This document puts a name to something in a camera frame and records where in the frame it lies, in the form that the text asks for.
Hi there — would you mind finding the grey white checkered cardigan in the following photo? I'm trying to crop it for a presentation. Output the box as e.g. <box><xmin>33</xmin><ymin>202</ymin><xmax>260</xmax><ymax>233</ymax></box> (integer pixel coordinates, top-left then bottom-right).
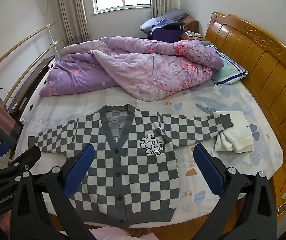
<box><xmin>28</xmin><ymin>105</ymin><xmax>233</xmax><ymax>227</ymax></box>

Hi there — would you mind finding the wooden clothes rack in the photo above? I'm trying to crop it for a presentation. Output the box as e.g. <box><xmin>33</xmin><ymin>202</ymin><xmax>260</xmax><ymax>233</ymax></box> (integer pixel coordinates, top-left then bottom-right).
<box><xmin>0</xmin><ymin>23</ymin><xmax>61</xmax><ymax>100</ymax></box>

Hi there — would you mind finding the patterned white bed sheet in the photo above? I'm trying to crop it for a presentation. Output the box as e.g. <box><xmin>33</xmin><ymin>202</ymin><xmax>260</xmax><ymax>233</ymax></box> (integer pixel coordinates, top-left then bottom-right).
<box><xmin>15</xmin><ymin>80</ymin><xmax>284</xmax><ymax>229</ymax></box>

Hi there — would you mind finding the folded white garment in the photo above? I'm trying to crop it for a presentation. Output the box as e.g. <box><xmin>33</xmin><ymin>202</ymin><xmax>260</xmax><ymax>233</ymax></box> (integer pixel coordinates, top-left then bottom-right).
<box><xmin>214</xmin><ymin>111</ymin><xmax>254</xmax><ymax>154</ymax></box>

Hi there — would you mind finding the wooden headboard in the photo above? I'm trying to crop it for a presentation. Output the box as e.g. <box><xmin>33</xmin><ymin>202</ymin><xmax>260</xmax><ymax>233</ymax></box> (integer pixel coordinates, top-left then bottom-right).
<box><xmin>205</xmin><ymin>12</ymin><xmax>286</xmax><ymax>161</ymax></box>

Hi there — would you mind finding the striped light blue pillow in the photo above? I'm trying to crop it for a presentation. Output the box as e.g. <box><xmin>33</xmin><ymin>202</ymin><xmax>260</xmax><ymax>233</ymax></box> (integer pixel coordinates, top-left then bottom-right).
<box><xmin>202</xmin><ymin>41</ymin><xmax>248</xmax><ymax>86</ymax></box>

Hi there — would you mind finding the purple floral quilt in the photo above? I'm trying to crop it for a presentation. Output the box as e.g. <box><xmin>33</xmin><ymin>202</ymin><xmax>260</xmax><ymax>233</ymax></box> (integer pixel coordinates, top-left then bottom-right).
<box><xmin>40</xmin><ymin>36</ymin><xmax>224</xmax><ymax>101</ymax></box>

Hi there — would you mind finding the left beige curtain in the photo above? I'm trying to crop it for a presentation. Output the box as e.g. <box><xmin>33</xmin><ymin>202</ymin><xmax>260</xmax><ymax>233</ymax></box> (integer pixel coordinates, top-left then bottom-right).
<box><xmin>55</xmin><ymin>0</ymin><xmax>91</xmax><ymax>46</ymax></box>

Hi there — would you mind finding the wooden nightstand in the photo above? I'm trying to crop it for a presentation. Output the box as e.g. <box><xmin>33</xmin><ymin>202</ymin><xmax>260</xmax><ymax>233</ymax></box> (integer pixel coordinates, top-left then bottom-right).
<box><xmin>180</xmin><ymin>16</ymin><xmax>204</xmax><ymax>41</ymax></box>

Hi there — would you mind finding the blue grey pillow pile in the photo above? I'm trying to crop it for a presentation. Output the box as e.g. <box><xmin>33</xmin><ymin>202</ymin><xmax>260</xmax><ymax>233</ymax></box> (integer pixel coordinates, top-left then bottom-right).
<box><xmin>140</xmin><ymin>8</ymin><xmax>189</xmax><ymax>42</ymax></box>

